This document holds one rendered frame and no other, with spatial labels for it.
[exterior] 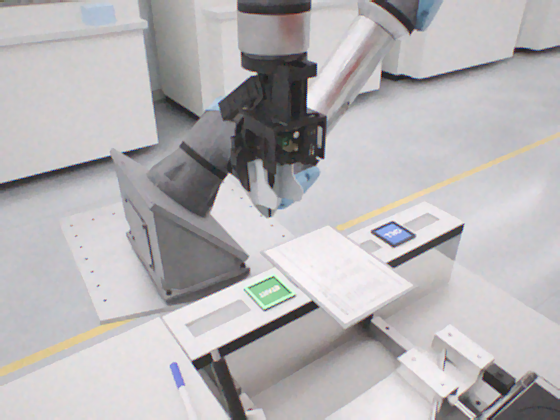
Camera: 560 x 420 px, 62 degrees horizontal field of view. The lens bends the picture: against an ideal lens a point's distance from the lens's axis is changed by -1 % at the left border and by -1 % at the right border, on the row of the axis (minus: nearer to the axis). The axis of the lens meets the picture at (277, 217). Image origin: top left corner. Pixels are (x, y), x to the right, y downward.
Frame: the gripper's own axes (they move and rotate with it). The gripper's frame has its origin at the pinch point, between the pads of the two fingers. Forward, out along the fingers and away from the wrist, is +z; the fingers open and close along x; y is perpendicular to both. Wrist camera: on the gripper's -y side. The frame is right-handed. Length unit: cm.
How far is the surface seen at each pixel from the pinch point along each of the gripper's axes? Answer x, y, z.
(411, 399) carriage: 8.7, 21.9, 22.7
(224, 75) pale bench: 135, -256, 63
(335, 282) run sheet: 9.3, 4.7, 14.4
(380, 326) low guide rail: 17.4, 8.0, 25.7
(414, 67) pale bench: 354, -264, 92
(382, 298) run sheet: 12.6, 11.3, 14.4
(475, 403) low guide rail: 17.7, 26.4, 25.7
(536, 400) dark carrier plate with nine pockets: 20.6, 32.2, 20.7
